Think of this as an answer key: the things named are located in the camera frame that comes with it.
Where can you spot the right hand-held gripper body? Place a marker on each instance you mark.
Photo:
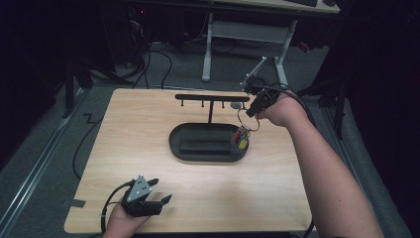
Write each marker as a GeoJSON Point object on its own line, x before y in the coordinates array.
{"type": "Point", "coordinates": [262, 91]}

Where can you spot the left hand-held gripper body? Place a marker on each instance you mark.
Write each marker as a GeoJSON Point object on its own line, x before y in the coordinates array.
{"type": "Point", "coordinates": [138, 198]}

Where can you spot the black key holder with tray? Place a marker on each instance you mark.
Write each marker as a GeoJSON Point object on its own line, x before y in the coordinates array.
{"type": "Point", "coordinates": [174, 142]}

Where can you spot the black wallet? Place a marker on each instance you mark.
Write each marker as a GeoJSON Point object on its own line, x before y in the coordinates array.
{"type": "Point", "coordinates": [204, 139]}

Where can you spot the person's right hand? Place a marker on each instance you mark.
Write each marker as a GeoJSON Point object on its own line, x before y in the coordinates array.
{"type": "Point", "coordinates": [284, 110]}

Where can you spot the person's left hand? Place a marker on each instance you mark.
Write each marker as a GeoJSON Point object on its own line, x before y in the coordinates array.
{"type": "Point", "coordinates": [124, 223]}

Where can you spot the grey round disc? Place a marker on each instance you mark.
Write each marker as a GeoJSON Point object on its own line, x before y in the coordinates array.
{"type": "Point", "coordinates": [235, 105]}

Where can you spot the small red object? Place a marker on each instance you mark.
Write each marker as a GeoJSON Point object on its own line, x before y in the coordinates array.
{"type": "Point", "coordinates": [304, 47]}

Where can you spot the black tape strip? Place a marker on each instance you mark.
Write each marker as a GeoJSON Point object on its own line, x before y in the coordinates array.
{"type": "Point", "coordinates": [76, 203]}

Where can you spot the black metal stand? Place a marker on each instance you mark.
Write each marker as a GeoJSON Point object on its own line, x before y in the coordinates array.
{"type": "Point", "coordinates": [68, 92]}
{"type": "Point", "coordinates": [339, 112]}

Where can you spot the black keyboard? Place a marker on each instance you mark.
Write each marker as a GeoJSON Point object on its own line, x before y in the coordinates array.
{"type": "Point", "coordinates": [303, 2]}

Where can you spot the black computer mouse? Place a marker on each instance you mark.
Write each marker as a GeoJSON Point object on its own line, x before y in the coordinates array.
{"type": "Point", "coordinates": [329, 2]}

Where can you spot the grey metal frame desk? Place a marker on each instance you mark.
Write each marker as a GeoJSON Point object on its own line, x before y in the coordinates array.
{"type": "Point", "coordinates": [251, 33]}

